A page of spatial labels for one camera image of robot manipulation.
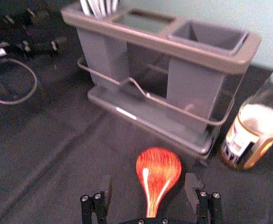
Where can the black rack with steel bars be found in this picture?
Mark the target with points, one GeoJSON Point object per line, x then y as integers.
{"type": "Point", "coordinates": [164, 77]}

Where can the red-orange wooden spoon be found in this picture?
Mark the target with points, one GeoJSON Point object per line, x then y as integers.
{"type": "Point", "coordinates": [158, 171]}

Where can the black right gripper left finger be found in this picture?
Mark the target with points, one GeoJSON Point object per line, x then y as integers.
{"type": "Point", "coordinates": [100, 205]}

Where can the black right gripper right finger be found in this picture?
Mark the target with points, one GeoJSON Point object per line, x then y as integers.
{"type": "Point", "coordinates": [205, 205]}

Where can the clear bottle with red cap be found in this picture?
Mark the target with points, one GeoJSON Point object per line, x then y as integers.
{"type": "Point", "coordinates": [253, 130]}

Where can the black table cloth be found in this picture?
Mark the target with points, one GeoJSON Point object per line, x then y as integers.
{"type": "Point", "coordinates": [45, 151]}

